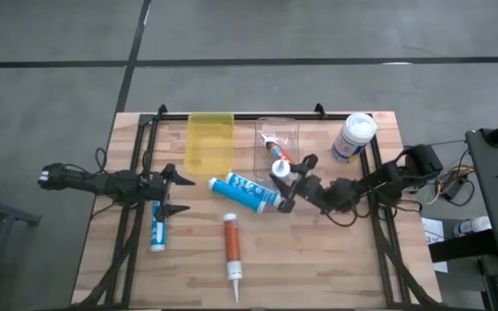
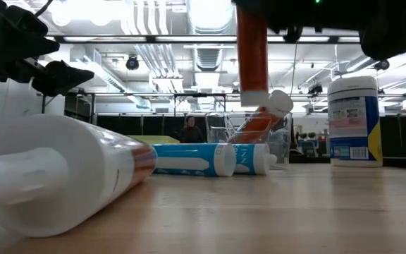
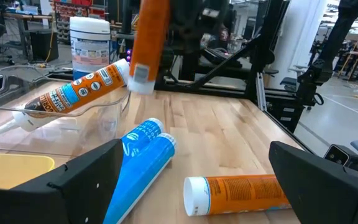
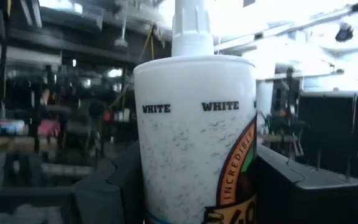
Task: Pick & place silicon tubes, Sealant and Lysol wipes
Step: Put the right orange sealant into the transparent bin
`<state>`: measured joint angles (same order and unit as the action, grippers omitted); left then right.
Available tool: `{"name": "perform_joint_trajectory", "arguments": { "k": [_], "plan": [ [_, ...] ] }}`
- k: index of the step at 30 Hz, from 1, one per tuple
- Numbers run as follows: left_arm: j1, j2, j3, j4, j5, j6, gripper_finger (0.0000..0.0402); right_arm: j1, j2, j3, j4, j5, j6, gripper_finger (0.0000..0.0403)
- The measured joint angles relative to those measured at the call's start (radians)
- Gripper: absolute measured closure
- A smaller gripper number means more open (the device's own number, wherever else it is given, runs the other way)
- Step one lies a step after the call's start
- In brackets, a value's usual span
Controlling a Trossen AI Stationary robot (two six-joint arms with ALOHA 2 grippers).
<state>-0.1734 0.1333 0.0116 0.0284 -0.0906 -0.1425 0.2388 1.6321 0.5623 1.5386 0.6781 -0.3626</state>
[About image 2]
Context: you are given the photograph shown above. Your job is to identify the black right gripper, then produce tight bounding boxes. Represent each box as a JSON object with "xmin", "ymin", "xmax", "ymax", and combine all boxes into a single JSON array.
[{"xmin": 231, "ymin": 0, "xmax": 406, "ymax": 61}]

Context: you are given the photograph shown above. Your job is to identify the white blue wipes canister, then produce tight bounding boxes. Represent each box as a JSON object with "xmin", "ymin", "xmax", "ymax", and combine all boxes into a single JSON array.
[{"xmin": 327, "ymin": 75, "xmax": 384, "ymax": 168}]

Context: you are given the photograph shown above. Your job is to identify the black ceiling spotlight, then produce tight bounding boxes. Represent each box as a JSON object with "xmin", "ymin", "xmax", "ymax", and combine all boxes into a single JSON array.
[
  {"xmin": 125, "ymin": 54, "xmax": 140, "ymax": 71},
  {"xmin": 374, "ymin": 59, "xmax": 390, "ymax": 72},
  {"xmin": 307, "ymin": 83, "xmax": 324, "ymax": 96}
]

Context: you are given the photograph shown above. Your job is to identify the overhead light bar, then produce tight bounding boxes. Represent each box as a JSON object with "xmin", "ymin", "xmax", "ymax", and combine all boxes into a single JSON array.
[{"xmin": 44, "ymin": 34, "xmax": 362, "ymax": 45}]

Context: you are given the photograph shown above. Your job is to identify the clear plastic bin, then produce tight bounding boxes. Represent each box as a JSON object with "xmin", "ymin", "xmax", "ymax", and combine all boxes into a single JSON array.
[{"xmin": 205, "ymin": 111, "xmax": 293, "ymax": 170}]

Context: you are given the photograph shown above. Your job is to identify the yellow plastic bin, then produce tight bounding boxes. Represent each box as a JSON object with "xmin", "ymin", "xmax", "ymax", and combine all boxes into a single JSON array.
[{"xmin": 127, "ymin": 135, "xmax": 182, "ymax": 145}]

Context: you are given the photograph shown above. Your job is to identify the person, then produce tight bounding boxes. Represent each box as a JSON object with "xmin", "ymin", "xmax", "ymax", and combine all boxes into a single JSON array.
[{"xmin": 178, "ymin": 115, "xmax": 205, "ymax": 144}]

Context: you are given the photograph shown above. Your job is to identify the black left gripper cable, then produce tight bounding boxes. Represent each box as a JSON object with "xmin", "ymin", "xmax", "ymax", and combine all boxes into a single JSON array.
[{"xmin": 33, "ymin": 0, "xmax": 53, "ymax": 17}]

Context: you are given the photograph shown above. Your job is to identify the thin hanging cable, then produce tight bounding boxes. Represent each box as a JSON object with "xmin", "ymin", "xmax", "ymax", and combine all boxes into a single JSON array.
[{"xmin": 289, "ymin": 42, "xmax": 298, "ymax": 107}]

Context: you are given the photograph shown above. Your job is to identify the silver ventilation duct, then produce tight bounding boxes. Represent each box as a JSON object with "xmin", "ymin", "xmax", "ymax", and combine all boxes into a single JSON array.
[{"xmin": 185, "ymin": 0, "xmax": 236, "ymax": 72}]

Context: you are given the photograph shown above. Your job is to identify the black background frame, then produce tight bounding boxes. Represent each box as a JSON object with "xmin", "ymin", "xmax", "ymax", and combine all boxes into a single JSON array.
[{"xmin": 39, "ymin": 91, "xmax": 227, "ymax": 135}]

